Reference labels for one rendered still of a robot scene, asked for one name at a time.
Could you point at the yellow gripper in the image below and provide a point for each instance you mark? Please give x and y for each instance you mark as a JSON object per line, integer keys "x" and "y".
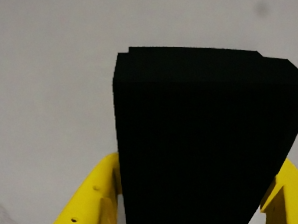
{"x": 96, "y": 200}

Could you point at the black open box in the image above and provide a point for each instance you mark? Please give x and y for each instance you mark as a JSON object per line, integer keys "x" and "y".
{"x": 193, "y": 50}

